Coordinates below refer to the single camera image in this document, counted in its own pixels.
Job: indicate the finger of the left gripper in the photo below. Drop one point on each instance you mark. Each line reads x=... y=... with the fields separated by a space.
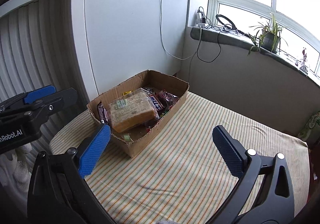
x=27 y=98
x=43 y=108

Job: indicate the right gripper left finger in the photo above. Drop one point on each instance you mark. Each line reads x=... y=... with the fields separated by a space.
x=58 y=192

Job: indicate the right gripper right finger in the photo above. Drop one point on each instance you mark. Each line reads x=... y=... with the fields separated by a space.
x=274 y=202

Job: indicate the long Snickers bar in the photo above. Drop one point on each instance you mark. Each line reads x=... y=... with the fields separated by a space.
x=102 y=113

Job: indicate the bagged sliced bread loaf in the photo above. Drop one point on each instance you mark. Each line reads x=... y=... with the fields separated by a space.
x=131 y=110

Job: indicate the light green candy wrapper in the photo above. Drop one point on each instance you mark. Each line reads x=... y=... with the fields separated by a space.
x=127 y=138

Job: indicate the short Snickers bar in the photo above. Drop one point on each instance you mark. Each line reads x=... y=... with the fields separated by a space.
x=156 y=103

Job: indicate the red clear chocolate cake pack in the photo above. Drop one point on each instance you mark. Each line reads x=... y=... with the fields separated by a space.
x=166 y=98

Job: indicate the white gloved left hand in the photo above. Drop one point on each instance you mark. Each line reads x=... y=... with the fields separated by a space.
x=15 y=173

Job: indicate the open cardboard box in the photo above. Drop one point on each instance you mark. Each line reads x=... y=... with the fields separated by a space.
x=152 y=82

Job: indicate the green printed bag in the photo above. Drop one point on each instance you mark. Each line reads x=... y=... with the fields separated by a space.
x=310 y=132

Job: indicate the striped tablecloth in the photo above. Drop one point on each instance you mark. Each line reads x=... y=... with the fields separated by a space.
x=180 y=176

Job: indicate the white cabinet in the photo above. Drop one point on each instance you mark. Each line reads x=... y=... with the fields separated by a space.
x=116 y=39

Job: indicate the small figurine on sill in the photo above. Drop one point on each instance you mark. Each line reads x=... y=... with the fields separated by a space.
x=302 y=64

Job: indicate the potted spider plant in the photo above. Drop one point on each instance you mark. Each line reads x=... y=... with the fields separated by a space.
x=268 y=36

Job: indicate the white power strip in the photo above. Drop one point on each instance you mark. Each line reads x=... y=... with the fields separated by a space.
x=200 y=18

